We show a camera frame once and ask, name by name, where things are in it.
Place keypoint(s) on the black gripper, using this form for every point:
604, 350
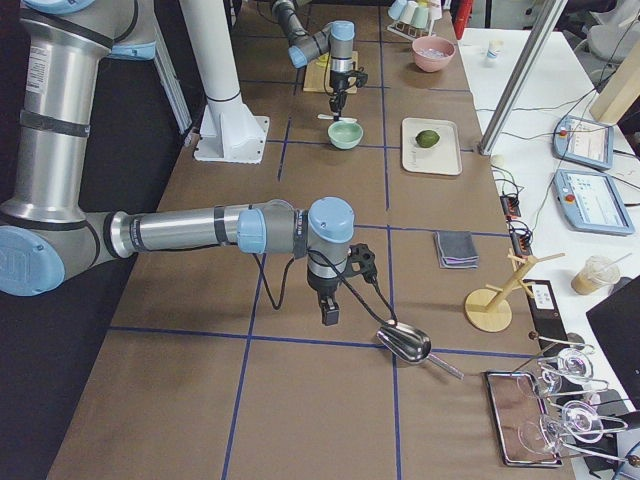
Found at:
321, 287
338, 83

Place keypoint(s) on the white plastic spoon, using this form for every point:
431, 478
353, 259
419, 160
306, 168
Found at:
340, 119

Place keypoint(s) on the green bowl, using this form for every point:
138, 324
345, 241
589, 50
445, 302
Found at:
345, 135

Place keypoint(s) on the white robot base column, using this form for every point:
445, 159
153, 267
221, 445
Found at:
229, 131

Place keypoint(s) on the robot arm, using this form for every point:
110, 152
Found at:
130, 156
336, 38

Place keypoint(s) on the pink bowl with ice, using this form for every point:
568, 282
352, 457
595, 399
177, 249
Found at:
432, 53

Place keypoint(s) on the bamboo cutting board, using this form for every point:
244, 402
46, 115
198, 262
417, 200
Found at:
318, 73

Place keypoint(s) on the metal scoop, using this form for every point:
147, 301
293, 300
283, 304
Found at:
413, 346

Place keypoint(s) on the green avocado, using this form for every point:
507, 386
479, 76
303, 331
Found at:
427, 138

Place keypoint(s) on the cream rabbit tray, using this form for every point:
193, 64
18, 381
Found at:
443, 158

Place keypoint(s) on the light blue cup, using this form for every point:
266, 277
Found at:
396, 9

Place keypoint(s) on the mint green cup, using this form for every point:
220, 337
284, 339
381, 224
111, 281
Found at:
420, 17

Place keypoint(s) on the white cup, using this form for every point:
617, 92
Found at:
408, 11

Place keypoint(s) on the pink cup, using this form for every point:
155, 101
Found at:
434, 9

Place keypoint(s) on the grey folded cloth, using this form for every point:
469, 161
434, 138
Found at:
456, 250

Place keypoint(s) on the red object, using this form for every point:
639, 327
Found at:
463, 13

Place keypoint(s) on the wooden mug tree stand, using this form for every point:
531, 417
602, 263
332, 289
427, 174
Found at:
488, 309

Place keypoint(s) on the paper cup on desk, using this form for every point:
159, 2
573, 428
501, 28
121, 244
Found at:
493, 52

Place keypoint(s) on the black power strip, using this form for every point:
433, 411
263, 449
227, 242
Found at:
511, 206

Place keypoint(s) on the black framed tray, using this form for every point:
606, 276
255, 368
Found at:
513, 403

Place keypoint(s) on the upper teach pendant tablet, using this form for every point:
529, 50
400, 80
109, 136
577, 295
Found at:
584, 142

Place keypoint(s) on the teach pendant tablet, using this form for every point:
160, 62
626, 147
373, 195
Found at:
591, 203
584, 142

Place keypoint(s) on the wine glass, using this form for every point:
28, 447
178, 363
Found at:
570, 372
578, 423

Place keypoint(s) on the iced coffee cup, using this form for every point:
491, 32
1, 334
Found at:
597, 272

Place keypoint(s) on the lower teach pendant tablet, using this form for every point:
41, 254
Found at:
591, 203

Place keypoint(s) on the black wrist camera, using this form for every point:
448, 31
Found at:
358, 78

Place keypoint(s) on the aluminium frame post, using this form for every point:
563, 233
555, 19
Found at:
537, 39

